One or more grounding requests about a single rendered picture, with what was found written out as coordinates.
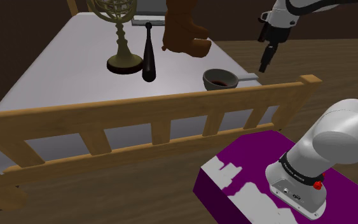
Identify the purple and white robot stand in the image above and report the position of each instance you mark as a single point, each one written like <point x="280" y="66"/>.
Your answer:
<point x="250" y="155"/>

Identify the brass globe on stand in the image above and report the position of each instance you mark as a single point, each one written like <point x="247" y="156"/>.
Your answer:
<point x="123" y="59"/>

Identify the wooden bed with white mattress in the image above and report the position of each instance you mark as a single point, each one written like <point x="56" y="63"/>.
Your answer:
<point x="73" y="83"/>

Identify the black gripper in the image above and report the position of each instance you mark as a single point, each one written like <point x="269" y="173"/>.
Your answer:
<point x="274" y="34"/>

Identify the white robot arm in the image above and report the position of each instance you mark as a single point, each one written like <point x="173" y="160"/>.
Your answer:
<point x="336" y="139"/>

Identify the black baseball bat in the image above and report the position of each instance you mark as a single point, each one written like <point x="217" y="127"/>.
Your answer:
<point x="148" y="59"/>

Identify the brown teddy bear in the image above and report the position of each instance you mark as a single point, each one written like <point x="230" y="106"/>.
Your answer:
<point x="181" y="34"/>

